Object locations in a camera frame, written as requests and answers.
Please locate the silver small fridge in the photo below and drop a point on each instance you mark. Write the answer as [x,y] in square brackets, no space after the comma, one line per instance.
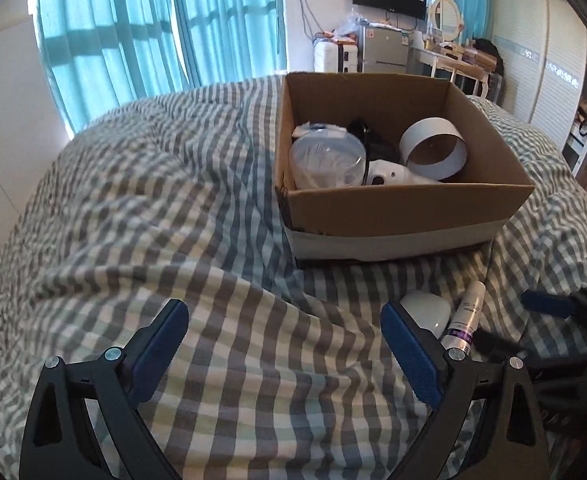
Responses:
[386,50]

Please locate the white suitcase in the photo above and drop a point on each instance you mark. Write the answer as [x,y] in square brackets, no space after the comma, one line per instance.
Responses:
[333,57]

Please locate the grey checkered blanket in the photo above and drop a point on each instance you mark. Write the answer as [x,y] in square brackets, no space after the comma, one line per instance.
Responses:
[173,210]

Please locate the cardboard box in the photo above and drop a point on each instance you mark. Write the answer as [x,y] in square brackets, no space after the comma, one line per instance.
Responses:
[398,210]

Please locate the clear plastic bag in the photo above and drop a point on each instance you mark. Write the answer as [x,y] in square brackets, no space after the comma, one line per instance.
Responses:
[351,22]

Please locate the black pouch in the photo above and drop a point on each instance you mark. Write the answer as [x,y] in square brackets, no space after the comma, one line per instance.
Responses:
[373,142]

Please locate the orange packets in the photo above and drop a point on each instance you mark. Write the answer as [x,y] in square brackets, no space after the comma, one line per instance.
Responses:
[336,37]

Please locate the wide teal curtain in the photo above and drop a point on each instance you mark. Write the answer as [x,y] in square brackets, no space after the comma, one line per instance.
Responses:
[108,35]

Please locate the white round device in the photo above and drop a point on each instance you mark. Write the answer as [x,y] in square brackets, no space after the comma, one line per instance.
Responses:
[398,172]

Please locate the white plastic bottle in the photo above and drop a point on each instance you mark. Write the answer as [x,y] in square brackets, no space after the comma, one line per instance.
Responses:
[426,310]

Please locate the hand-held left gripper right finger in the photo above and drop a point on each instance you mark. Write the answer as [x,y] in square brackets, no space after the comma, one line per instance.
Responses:
[413,355]

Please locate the white tape roll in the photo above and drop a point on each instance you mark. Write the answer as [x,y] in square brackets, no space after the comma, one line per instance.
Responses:
[423,132]

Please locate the black bag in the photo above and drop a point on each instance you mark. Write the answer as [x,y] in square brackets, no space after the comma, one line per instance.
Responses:
[488,52]

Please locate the white tube purple label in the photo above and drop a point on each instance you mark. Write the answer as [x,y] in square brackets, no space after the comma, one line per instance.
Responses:
[466,320]

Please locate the narrow teal curtain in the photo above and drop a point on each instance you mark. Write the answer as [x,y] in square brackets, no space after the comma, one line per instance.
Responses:
[223,15]

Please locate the white slatted wardrobe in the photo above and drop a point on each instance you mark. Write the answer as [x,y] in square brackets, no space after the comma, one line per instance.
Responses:
[533,60]

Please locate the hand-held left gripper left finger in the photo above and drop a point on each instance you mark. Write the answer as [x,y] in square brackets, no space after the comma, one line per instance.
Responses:
[161,350]

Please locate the white dressing table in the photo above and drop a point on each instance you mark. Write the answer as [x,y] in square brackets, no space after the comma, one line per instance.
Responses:
[438,60]

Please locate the white oval mirror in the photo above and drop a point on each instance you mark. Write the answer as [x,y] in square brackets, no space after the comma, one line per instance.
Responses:
[446,15]

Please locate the clear plastic jar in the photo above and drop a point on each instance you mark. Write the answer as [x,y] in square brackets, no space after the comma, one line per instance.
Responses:
[323,160]

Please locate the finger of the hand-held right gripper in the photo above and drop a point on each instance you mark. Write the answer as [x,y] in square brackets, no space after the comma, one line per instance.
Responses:
[548,302]
[501,341]

